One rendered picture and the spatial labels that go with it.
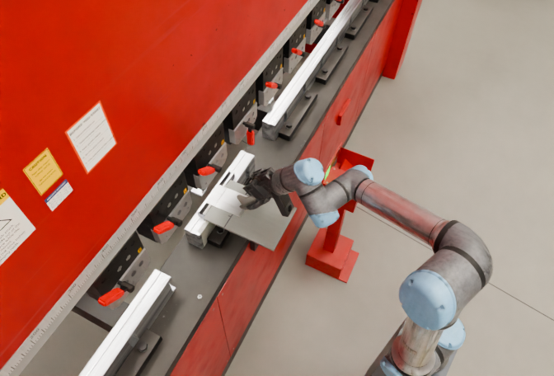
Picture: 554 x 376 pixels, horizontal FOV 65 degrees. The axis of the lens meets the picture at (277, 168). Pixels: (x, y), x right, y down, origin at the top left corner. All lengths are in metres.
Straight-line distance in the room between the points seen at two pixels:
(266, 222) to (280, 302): 1.01
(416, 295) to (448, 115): 2.58
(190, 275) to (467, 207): 1.93
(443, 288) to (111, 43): 0.77
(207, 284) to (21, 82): 0.98
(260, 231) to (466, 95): 2.56
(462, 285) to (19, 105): 0.85
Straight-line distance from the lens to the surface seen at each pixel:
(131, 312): 1.40
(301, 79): 1.97
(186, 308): 1.47
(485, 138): 3.39
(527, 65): 4.21
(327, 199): 1.19
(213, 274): 1.51
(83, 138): 0.82
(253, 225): 1.44
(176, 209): 1.20
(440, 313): 0.96
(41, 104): 0.73
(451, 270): 0.98
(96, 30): 0.77
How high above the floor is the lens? 2.24
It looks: 52 degrees down
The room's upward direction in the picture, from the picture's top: 2 degrees clockwise
